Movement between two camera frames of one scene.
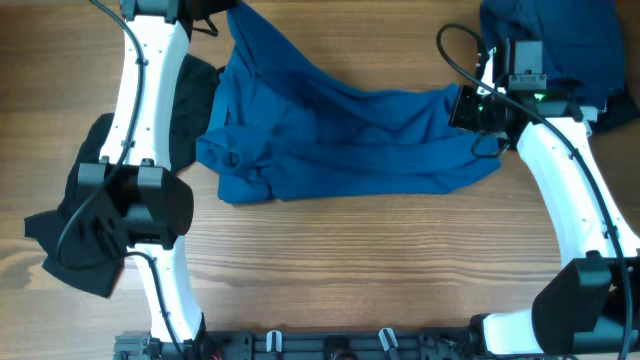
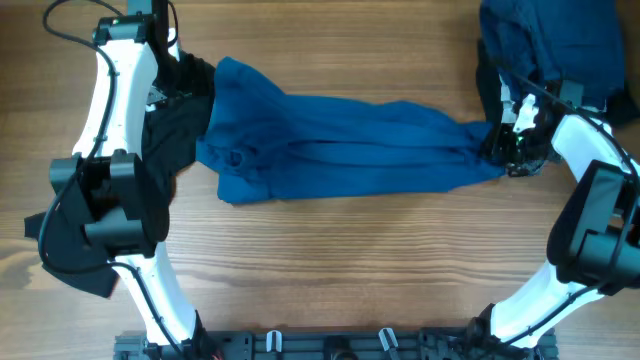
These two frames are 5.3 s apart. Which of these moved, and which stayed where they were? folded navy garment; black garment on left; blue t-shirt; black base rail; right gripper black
Moved: blue t-shirt; right gripper black
Stayed: black garment on left; folded navy garment; black base rail
